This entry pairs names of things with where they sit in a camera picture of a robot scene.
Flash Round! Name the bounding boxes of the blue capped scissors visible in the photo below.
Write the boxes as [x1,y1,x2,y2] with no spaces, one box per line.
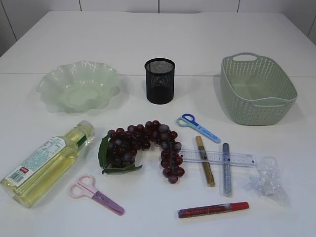
[176,113,221,144]

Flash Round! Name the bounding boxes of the dark red grape bunch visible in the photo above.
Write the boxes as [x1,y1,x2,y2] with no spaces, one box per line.
[98,120,185,184]

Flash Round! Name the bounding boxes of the clear plastic sheet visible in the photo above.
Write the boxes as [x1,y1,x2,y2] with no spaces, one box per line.
[243,157,290,206]

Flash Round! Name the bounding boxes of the yellow tea bottle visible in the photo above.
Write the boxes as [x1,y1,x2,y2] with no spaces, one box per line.
[0,120,95,208]

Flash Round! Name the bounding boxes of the black mesh pen cup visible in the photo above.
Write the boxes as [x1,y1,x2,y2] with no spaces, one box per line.
[144,58,176,105]

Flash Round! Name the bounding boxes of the clear plastic ruler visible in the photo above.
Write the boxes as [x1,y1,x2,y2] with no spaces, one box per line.
[179,150,256,167]

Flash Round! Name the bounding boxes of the gold glitter pen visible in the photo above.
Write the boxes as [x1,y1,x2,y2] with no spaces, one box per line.
[196,136,215,187]

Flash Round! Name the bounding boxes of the silver glitter pen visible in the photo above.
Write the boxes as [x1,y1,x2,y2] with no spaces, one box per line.
[223,143,232,197]

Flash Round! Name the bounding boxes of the green wavy glass plate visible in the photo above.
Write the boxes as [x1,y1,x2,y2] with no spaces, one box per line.
[37,60,120,113]

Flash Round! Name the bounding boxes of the red glitter pen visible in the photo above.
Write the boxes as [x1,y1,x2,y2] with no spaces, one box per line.
[178,202,249,218]

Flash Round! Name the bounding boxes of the green woven plastic basket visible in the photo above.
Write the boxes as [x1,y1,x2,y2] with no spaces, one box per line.
[220,52,298,126]

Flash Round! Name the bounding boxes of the pink capped scissors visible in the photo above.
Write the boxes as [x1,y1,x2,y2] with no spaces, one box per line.
[69,174,125,216]

